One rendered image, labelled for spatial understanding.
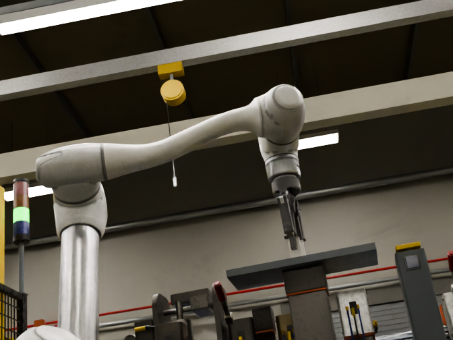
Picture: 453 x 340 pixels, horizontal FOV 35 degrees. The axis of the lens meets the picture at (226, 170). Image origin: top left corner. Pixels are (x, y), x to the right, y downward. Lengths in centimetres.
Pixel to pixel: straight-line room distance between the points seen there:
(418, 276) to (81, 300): 81
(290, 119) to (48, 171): 64
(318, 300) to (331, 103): 412
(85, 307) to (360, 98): 427
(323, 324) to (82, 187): 71
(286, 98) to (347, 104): 404
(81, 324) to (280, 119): 69
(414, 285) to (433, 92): 419
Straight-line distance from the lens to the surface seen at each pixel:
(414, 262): 179
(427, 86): 591
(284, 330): 194
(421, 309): 177
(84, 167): 191
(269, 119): 179
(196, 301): 196
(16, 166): 615
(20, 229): 326
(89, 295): 186
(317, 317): 177
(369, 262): 187
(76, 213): 198
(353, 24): 477
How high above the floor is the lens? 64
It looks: 25 degrees up
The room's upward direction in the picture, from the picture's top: 8 degrees counter-clockwise
